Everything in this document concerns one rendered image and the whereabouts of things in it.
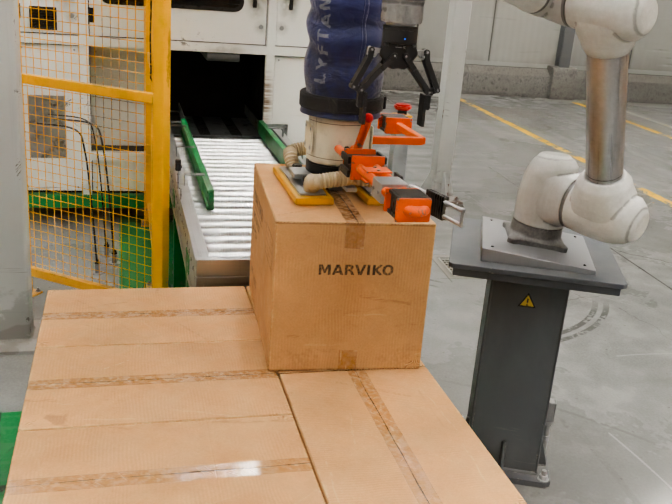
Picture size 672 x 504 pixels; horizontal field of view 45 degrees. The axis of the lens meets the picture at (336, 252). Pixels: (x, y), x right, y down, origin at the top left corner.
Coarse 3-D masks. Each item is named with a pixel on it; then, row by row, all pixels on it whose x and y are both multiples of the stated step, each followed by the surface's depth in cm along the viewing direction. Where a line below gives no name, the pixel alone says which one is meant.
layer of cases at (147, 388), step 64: (64, 320) 226; (128, 320) 230; (192, 320) 233; (256, 320) 236; (64, 384) 193; (128, 384) 195; (192, 384) 198; (256, 384) 200; (320, 384) 203; (384, 384) 205; (64, 448) 168; (128, 448) 170; (192, 448) 172; (256, 448) 174; (320, 448) 176; (384, 448) 177; (448, 448) 179
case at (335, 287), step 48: (336, 192) 223; (288, 240) 196; (336, 240) 198; (384, 240) 201; (432, 240) 203; (288, 288) 200; (336, 288) 203; (384, 288) 205; (288, 336) 205; (336, 336) 207; (384, 336) 210
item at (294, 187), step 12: (276, 168) 235; (288, 168) 234; (288, 180) 223; (300, 180) 222; (288, 192) 216; (300, 192) 210; (324, 192) 212; (300, 204) 208; (312, 204) 209; (324, 204) 210
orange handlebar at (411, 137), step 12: (408, 132) 241; (396, 144) 230; (408, 144) 231; (420, 144) 232; (360, 168) 192; (372, 168) 190; (384, 168) 190; (372, 180) 183; (384, 192) 174; (420, 216) 163
